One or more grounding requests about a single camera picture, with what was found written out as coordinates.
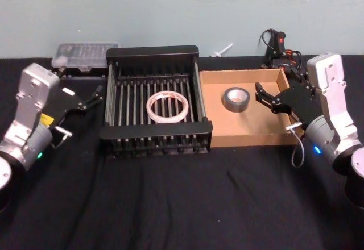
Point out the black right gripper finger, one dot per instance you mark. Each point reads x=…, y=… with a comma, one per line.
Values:
x=300, y=76
x=264, y=96

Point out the black rack with steel bars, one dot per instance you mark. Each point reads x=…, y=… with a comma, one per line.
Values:
x=156, y=133

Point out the roll of silver tape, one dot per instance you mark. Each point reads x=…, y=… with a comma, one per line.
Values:
x=231, y=103

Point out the shallow brown cardboard tray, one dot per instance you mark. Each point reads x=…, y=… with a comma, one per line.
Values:
x=236, y=125

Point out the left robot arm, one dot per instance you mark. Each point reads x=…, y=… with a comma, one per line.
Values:
x=29, y=105

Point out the small white three-armed plastic piece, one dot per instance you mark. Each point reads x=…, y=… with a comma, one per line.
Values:
x=221, y=50

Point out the black table cloth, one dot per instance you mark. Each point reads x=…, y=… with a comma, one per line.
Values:
x=170, y=204

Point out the roll of white tape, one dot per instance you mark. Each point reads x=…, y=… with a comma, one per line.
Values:
x=153, y=113

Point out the clear plastic case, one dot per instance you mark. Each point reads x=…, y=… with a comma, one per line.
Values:
x=85, y=53

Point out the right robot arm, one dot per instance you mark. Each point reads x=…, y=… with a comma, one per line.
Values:
x=332, y=113

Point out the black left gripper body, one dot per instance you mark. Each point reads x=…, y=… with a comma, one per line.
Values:
x=66, y=103

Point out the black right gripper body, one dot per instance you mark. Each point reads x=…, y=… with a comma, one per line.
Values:
x=298, y=102

